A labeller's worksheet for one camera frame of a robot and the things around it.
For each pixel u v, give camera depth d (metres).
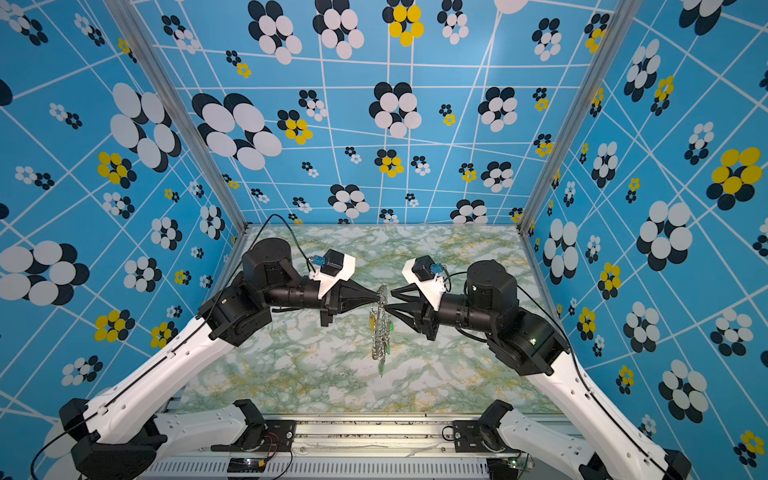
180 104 0.85
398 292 0.56
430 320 0.47
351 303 0.54
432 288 0.47
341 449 0.72
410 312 0.48
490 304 0.43
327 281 0.46
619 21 0.69
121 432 0.38
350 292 0.51
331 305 0.48
